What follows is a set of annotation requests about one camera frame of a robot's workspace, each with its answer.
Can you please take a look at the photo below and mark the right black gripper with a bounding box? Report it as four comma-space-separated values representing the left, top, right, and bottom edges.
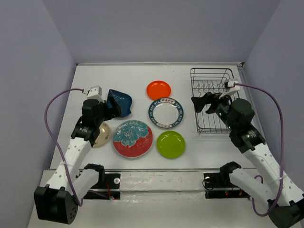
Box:
191, 90, 237, 131

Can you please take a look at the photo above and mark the dark blue leaf plate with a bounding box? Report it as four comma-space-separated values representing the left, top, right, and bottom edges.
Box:
106, 89, 133, 118

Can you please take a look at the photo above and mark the red and teal floral plate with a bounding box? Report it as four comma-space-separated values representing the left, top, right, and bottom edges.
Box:
113, 120, 153, 159

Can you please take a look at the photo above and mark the white green-rimmed plate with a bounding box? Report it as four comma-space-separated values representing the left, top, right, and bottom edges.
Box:
148, 97, 184, 129

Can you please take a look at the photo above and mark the orange plate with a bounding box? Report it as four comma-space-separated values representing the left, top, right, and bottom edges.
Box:
146, 80, 171, 100

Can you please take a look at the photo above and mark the lime green plate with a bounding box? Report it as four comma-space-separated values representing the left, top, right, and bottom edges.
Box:
156, 131, 186, 159

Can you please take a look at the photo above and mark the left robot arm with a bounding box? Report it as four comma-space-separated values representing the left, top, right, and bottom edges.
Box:
34, 96, 121, 224

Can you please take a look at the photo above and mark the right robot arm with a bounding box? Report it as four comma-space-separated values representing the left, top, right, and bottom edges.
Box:
191, 92, 304, 228

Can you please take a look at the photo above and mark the cream beige plate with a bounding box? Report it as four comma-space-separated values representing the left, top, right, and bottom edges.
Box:
93, 122, 111, 148

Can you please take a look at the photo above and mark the black wire dish rack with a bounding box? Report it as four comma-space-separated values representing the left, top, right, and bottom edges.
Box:
190, 67, 240, 135

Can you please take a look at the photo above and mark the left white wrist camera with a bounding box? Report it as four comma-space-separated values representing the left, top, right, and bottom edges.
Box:
87, 85, 103, 102

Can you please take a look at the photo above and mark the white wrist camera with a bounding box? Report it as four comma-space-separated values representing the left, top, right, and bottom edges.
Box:
219, 79, 240, 99
87, 85, 103, 102

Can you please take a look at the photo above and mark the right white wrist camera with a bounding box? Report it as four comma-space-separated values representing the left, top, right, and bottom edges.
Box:
219, 79, 240, 99

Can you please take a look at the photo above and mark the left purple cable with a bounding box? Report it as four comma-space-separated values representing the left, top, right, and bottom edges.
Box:
44, 88, 86, 207

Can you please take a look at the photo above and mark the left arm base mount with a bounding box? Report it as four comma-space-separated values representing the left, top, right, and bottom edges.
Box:
84, 172, 121, 200

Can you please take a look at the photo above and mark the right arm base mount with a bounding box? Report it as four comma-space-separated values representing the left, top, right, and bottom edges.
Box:
202, 172, 250, 199

